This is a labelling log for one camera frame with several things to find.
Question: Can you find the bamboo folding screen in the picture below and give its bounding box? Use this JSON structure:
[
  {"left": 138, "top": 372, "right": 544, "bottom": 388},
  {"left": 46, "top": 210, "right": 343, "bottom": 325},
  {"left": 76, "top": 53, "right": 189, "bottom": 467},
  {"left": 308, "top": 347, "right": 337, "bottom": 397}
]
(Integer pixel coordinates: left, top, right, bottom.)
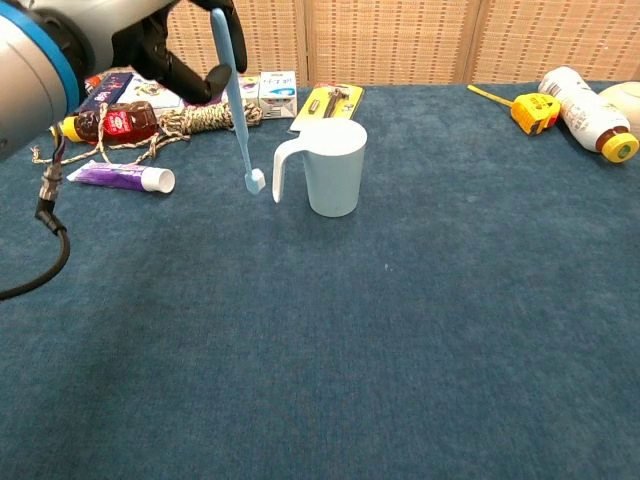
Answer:
[{"left": 164, "top": 0, "right": 640, "bottom": 86}]

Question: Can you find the white cup with handle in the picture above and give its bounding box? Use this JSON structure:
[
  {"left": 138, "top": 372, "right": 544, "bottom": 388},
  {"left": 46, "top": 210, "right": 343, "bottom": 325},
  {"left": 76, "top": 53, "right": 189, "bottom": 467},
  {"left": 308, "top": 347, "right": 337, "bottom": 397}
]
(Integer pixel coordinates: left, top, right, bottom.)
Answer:
[{"left": 272, "top": 118, "right": 369, "bottom": 218}]

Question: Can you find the beige braided rope bundle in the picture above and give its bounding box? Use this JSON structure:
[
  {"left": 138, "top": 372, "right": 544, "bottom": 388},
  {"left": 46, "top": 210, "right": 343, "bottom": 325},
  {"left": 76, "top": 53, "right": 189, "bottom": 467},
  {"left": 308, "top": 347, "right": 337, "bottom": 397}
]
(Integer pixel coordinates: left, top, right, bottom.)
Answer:
[{"left": 30, "top": 98, "right": 264, "bottom": 167}]

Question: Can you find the dark blue box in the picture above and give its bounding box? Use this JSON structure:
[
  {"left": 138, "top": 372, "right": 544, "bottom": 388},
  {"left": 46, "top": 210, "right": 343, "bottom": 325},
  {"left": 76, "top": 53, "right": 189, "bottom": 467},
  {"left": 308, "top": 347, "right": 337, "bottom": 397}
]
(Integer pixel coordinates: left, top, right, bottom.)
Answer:
[{"left": 78, "top": 72, "right": 135, "bottom": 115}]

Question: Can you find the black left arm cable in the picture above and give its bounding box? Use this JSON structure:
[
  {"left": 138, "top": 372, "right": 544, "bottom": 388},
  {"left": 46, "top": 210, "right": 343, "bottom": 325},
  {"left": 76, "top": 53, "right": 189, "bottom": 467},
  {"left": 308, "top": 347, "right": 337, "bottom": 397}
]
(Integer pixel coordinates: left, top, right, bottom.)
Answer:
[{"left": 0, "top": 124, "right": 72, "bottom": 301}]

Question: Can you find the white snack bag dog print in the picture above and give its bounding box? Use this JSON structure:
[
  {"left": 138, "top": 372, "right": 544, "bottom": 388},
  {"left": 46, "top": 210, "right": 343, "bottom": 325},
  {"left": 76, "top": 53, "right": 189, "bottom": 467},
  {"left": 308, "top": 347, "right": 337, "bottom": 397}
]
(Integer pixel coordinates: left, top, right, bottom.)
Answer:
[{"left": 118, "top": 74, "right": 186, "bottom": 110}]

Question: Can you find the beige bowl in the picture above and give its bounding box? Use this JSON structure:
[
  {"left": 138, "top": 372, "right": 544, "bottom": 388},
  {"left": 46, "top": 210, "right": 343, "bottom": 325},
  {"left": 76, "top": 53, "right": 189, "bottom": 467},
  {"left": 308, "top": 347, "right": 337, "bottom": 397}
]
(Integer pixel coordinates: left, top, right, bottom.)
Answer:
[{"left": 598, "top": 81, "right": 640, "bottom": 139}]

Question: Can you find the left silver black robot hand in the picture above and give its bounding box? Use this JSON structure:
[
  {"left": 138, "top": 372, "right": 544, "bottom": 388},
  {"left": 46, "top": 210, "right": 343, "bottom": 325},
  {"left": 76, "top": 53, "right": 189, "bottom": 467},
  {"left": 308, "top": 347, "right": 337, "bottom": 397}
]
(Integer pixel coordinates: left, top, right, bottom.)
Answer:
[{"left": 74, "top": 0, "right": 249, "bottom": 106}]

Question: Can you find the white drink bottle yellow cap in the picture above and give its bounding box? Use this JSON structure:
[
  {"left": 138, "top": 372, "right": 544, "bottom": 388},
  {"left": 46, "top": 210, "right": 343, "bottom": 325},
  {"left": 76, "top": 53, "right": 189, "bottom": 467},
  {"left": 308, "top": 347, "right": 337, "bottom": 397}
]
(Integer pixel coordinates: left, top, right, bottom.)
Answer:
[{"left": 537, "top": 66, "right": 640, "bottom": 165}]

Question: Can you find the amber honey bottle yellow cap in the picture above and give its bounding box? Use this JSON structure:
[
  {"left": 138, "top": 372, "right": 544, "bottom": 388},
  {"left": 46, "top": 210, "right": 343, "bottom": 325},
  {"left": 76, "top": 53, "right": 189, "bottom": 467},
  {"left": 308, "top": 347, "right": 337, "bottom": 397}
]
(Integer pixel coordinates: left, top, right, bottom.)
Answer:
[{"left": 48, "top": 100, "right": 159, "bottom": 147}]

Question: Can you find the yellow tape measure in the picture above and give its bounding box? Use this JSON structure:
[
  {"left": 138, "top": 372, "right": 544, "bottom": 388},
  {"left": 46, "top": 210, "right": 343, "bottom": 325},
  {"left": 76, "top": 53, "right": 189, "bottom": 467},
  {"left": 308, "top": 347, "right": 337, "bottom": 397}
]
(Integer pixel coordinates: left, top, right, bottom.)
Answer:
[{"left": 466, "top": 83, "right": 561, "bottom": 137}]

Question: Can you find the white purple small carton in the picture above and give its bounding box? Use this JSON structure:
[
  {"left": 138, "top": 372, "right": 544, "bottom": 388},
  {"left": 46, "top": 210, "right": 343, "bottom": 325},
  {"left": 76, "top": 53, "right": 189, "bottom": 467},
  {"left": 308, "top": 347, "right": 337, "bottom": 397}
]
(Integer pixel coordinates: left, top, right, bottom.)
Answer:
[{"left": 238, "top": 75, "right": 261, "bottom": 107}]

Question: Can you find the teal table cloth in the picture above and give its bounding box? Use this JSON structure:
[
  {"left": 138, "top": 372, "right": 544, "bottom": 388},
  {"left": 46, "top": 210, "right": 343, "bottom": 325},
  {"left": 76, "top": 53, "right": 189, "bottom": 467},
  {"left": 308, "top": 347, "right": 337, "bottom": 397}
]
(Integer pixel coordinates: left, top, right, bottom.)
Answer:
[{"left": 0, "top": 82, "right": 640, "bottom": 480}]

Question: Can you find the white blue milk carton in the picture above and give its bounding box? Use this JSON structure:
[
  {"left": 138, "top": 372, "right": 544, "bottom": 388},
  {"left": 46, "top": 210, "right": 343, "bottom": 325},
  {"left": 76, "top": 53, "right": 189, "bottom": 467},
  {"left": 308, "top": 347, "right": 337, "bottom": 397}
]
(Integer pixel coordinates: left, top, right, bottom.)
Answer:
[{"left": 257, "top": 70, "right": 299, "bottom": 121}]

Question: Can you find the razor in yellow package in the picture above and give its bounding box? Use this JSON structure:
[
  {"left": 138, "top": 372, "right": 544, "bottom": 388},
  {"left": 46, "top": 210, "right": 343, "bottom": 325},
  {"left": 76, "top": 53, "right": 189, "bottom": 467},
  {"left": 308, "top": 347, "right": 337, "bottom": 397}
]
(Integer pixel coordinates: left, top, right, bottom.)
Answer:
[{"left": 289, "top": 82, "right": 365, "bottom": 134}]

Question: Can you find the light blue toothbrush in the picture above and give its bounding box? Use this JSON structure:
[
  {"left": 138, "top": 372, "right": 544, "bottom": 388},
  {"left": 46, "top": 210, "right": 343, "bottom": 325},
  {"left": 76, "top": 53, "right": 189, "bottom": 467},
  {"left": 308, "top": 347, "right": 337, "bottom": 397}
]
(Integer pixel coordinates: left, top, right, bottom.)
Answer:
[{"left": 209, "top": 8, "right": 265, "bottom": 196}]

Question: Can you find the purple toothpaste tube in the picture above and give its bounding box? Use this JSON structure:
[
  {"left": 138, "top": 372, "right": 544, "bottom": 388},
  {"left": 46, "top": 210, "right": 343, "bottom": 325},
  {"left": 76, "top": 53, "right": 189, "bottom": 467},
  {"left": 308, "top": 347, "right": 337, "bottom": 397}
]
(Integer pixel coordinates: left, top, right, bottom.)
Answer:
[{"left": 66, "top": 159, "right": 176, "bottom": 194}]

